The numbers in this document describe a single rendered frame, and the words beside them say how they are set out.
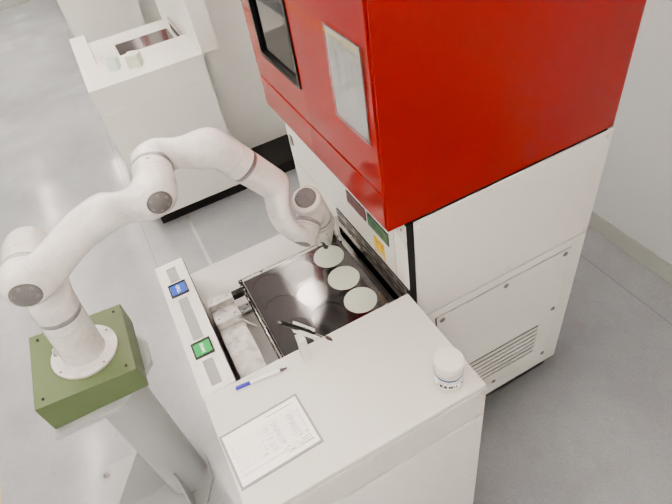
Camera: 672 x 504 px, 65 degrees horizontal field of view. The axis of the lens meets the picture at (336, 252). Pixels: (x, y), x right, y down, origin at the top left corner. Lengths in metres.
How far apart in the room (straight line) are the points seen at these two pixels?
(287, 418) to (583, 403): 1.49
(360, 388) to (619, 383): 1.49
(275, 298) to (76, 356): 0.58
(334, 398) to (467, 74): 0.81
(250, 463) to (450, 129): 0.89
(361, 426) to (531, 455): 1.17
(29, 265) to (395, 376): 0.91
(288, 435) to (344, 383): 0.19
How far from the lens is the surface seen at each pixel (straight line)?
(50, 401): 1.70
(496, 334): 2.02
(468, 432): 1.51
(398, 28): 1.07
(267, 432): 1.33
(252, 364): 1.55
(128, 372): 1.65
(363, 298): 1.60
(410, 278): 1.47
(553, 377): 2.54
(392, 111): 1.13
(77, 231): 1.39
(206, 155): 1.31
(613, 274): 2.98
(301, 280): 1.68
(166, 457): 2.16
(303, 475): 1.28
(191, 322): 1.61
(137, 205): 1.29
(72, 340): 1.63
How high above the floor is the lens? 2.13
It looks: 45 degrees down
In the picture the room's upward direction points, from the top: 11 degrees counter-clockwise
